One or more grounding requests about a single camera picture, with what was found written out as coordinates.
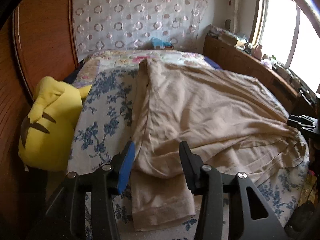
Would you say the teal item in box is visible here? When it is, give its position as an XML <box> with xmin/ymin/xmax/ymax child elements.
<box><xmin>151</xmin><ymin>37</ymin><xmax>174</xmax><ymax>50</ymax></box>

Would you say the cardboard box on sideboard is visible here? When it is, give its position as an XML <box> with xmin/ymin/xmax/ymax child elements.
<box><xmin>219</xmin><ymin>33</ymin><xmax>238</xmax><ymax>47</ymax></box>

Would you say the window with wooden frame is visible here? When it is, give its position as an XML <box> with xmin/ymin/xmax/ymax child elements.
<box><xmin>253</xmin><ymin>0</ymin><xmax>319</xmax><ymax>93</ymax></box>

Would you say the pink ceramic figurine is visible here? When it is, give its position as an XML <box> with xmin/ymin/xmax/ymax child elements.
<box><xmin>252</xmin><ymin>44</ymin><xmax>263</xmax><ymax>61</ymax></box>

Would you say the yellow plush toy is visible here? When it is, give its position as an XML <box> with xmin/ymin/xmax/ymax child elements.
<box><xmin>18</xmin><ymin>76</ymin><xmax>91</xmax><ymax>172</ymax></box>

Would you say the wooden sliding wardrobe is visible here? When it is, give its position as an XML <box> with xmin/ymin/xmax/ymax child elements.
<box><xmin>1</xmin><ymin>0</ymin><xmax>78</xmax><ymax>225</ymax></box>

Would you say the beige printed t-shirt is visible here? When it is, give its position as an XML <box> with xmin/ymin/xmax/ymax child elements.
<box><xmin>131</xmin><ymin>59</ymin><xmax>309</xmax><ymax>231</ymax></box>

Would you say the sheer circle-patterned curtain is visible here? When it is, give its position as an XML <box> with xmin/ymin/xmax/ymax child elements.
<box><xmin>73</xmin><ymin>0</ymin><xmax>208</xmax><ymax>54</ymax></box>

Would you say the long wooden sideboard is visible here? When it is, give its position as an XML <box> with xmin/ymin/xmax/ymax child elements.
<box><xmin>202</xmin><ymin>35</ymin><xmax>301</xmax><ymax>113</ymax></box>

